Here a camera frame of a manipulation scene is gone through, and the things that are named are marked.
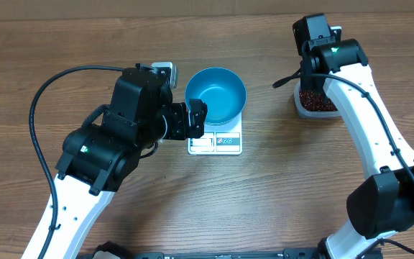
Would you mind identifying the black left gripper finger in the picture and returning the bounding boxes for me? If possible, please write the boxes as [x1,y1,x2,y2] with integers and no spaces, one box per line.
[189,123,204,139]
[188,99,208,124]

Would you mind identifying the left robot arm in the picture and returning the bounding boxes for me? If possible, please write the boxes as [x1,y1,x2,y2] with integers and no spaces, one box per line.
[22,62,208,258]

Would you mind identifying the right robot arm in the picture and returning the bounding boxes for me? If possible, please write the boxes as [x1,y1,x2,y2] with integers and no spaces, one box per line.
[293,14,414,258]

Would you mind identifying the blue metal bowl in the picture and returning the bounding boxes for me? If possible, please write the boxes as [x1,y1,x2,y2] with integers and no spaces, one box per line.
[185,67,247,125]

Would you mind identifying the white digital kitchen scale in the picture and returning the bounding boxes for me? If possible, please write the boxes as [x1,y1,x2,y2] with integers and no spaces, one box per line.
[188,113,243,155]

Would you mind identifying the clear plastic food container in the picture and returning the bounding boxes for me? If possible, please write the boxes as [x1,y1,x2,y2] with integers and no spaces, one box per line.
[293,81,343,119]

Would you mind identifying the red beans in container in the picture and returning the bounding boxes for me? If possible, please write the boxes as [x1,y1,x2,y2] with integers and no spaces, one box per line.
[298,89,337,112]

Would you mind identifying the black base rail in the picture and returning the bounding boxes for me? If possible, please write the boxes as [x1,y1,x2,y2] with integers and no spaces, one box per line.
[76,242,328,259]

